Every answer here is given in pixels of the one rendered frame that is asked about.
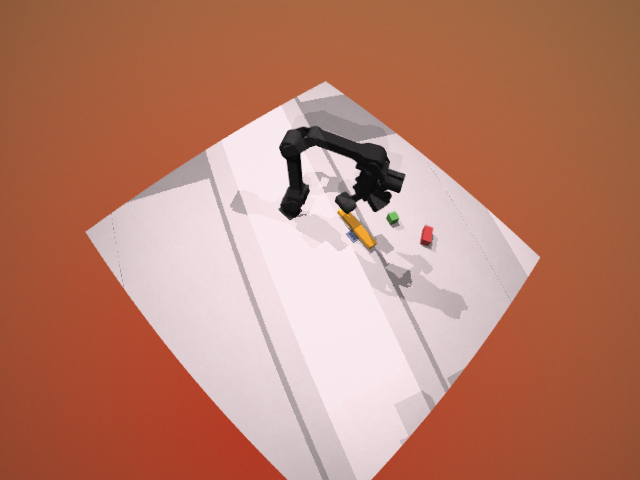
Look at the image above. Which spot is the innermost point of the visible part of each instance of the green cube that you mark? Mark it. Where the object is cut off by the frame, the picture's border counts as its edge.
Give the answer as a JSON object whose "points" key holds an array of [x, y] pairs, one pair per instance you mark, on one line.
{"points": [[392, 217]]}

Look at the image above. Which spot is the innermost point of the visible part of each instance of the red rectangular bar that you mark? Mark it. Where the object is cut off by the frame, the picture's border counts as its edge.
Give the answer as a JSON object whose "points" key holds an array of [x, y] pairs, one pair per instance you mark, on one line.
{"points": [[426, 235]]}

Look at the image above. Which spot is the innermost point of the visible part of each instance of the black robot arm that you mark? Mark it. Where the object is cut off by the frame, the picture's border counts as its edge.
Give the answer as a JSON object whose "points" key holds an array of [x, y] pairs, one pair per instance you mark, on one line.
{"points": [[371, 160]]}

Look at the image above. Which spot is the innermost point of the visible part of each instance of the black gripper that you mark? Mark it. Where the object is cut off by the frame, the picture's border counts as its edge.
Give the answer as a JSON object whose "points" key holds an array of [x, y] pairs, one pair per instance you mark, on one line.
{"points": [[348, 203]]}

